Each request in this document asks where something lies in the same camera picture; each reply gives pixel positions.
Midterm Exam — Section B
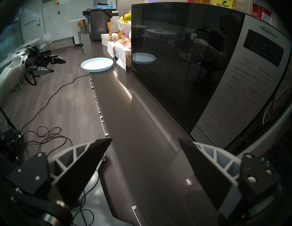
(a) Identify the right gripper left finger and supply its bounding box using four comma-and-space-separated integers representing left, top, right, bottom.
6, 138, 113, 208

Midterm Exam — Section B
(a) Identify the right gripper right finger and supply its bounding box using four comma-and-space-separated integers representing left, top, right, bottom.
178, 138, 282, 221

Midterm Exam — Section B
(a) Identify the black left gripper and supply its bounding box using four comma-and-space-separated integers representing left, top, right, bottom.
29, 54, 66, 77

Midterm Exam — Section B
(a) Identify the black glass microwave door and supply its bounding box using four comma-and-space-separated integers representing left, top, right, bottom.
130, 2, 246, 134

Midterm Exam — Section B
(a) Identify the light blue plate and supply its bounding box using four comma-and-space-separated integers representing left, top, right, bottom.
81, 57, 114, 73

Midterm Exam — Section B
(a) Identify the white chair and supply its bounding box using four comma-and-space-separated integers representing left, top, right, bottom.
40, 33, 58, 55

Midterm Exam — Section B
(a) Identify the dark lower cabinet unit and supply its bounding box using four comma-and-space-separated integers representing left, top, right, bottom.
88, 75, 146, 226

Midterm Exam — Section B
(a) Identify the wooden chair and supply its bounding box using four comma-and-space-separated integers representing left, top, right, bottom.
77, 20, 89, 47

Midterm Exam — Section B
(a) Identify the white bar table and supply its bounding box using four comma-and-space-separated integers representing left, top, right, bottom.
70, 18, 88, 54

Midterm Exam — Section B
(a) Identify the white snack box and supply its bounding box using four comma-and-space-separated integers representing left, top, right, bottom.
107, 41, 117, 59

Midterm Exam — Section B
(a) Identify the black equipment rack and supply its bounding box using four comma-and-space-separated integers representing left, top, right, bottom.
0, 107, 24, 167

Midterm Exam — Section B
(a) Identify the white paper sheet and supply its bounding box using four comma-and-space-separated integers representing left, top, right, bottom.
114, 42, 132, 72

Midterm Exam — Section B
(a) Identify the blue wipes pack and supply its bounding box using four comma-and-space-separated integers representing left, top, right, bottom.
93, 3, 114, 10

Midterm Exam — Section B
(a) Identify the large white bowl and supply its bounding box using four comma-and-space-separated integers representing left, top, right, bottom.
120, 22, 132, 37

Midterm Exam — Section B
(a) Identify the yellow banana bunch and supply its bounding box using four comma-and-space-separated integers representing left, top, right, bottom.
119, 13, 132, 24

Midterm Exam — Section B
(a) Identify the clear jar with red lid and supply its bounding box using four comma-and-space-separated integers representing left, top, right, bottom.
251, 0, 277, 25

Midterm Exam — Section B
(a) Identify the black left wrist cable loop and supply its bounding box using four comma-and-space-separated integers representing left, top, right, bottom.
24, 67, 38, 86

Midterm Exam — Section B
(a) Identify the long black floor cable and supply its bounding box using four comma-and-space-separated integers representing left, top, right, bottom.
19, 73, 91, 134

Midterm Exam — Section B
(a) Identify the silver pedestal table base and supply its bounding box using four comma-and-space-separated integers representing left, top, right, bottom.
13, 77, 29, 91

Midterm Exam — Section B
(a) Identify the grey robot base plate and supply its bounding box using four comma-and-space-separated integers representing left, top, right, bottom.
71, 155, 135, 226

